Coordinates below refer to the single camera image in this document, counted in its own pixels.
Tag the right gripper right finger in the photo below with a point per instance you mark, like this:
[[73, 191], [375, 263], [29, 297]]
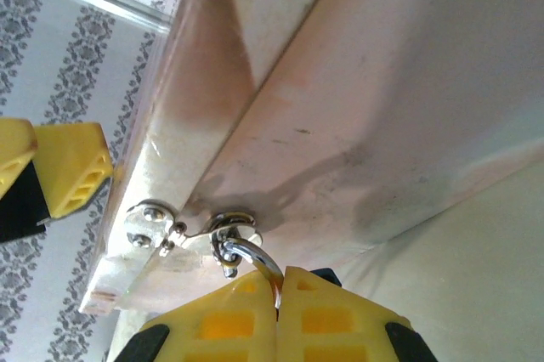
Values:
[[340, 328]]

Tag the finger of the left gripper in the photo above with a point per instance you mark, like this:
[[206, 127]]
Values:
[[70, 162], [15, 154]]

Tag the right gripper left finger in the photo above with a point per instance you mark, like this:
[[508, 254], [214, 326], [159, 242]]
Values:
[[221, 328]]

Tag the pink decorated storage box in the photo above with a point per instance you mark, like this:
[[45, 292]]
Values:
[[340, 124]]

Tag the silver hasp latch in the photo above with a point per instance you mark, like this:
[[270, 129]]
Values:
[[149, 224]]

